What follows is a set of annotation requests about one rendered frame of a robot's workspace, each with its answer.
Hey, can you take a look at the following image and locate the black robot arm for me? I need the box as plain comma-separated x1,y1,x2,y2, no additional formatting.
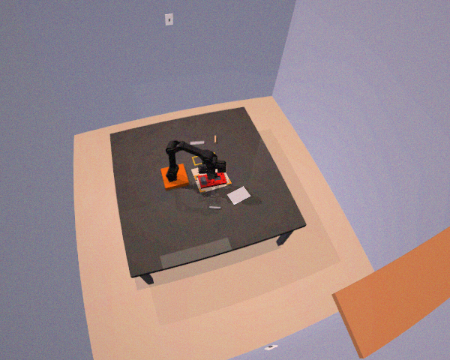
166,140,226,182

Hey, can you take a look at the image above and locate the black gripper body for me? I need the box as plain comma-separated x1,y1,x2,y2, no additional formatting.
198,164,226,174

